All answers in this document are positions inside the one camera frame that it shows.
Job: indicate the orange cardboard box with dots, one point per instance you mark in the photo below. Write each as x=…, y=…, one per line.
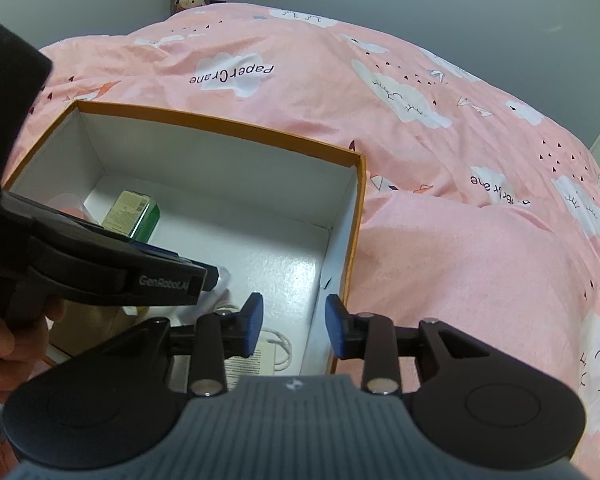
x=220, y=175

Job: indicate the person's left hand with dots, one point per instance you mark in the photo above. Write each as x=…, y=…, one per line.
x=0, y=377

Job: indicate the green small box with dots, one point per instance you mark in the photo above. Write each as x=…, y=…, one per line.
x=132, y=215

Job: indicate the pink tube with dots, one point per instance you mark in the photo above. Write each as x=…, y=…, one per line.
x=67, y=205

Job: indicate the pink printed blanket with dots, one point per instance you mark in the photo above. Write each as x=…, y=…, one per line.
x=430, y=260

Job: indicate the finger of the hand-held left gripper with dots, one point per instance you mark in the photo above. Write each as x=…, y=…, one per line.
x=210, y=278

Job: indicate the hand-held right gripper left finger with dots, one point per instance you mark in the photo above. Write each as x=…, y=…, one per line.
x=252, y=327

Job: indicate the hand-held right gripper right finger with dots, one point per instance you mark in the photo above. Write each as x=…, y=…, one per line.
x=336, y=327

